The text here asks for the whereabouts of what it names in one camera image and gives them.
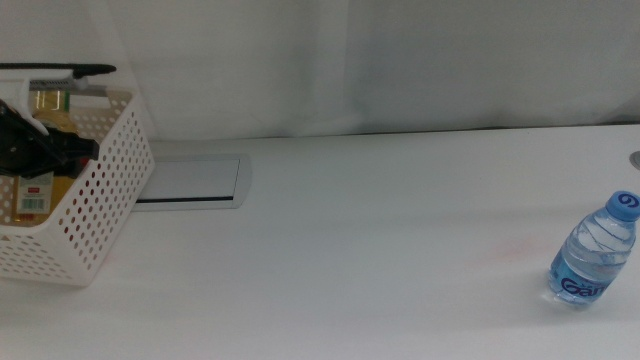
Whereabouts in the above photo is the silver table cable flap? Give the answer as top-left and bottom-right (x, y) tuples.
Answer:
(130, 153), (254, 212)

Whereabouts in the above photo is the white backdrop curtain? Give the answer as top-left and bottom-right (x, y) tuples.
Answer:
(0, 0), (640, 142)

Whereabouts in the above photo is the white perforated plastic basket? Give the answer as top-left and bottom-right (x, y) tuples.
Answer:
(0, 87), (156, 287)

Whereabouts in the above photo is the clear water bottle blue cap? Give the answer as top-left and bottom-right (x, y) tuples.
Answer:
(547, 190), (640, 307)

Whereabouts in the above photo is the orange juice bottle white cap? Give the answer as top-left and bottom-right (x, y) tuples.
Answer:
(12, 89), (84, 227)

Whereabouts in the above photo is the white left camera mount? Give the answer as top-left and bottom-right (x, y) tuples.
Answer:
(0, 77), (51, 137)

